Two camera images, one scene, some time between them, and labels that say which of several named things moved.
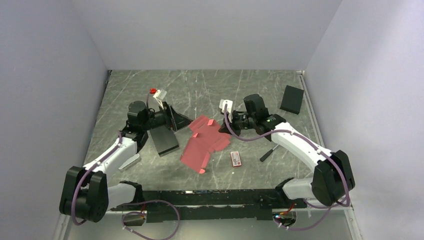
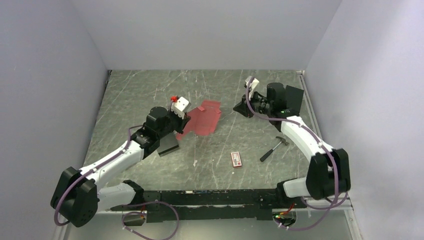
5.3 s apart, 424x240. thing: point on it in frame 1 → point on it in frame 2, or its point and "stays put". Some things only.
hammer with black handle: [262, 159] stays put
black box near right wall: [292, 99] stays put
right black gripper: [231, 118] → [243, 109]
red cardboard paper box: [207, 135] → [203, 119]
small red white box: [235, 158] stays put
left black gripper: [172, 119] → [182, 122]
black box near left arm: [164, 140] stays put
